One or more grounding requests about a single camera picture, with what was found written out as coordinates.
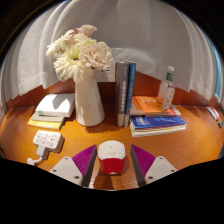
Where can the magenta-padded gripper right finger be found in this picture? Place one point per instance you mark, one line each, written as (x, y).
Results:
(161, 169)

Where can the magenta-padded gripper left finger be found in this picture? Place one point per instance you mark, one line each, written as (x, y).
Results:
(66, 170)

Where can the red and white charger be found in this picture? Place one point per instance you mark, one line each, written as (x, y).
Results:
(111, 155)

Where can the white power strip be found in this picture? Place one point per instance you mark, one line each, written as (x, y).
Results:
(48, 139)

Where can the blue flat book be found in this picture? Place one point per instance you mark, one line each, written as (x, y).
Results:
(156, 123)

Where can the thin yellow book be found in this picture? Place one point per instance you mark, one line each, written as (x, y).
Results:
(43, 124)

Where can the thin cream book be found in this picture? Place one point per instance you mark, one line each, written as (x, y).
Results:
(43, 118)

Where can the orange flat book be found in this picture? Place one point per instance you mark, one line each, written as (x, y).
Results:
(148, 105)

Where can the thick white book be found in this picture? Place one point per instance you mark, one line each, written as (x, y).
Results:
(56, 104)

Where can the white ceramic vase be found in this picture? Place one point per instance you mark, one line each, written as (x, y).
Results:
(88, 103)

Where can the red flat book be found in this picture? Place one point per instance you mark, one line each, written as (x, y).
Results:
(214, 113)

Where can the clear plastic bottle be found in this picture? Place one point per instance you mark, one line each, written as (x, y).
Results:
(166, 91)

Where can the blue upright book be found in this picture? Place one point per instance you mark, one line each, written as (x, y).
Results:
(130, 90)

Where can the white flower bouquet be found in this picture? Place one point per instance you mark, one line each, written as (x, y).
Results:
(80, 53)

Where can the white curtain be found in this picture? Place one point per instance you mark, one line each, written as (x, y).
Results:
(150, 33)

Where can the white wall outlet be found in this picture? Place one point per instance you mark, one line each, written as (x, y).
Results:
(105, 74)

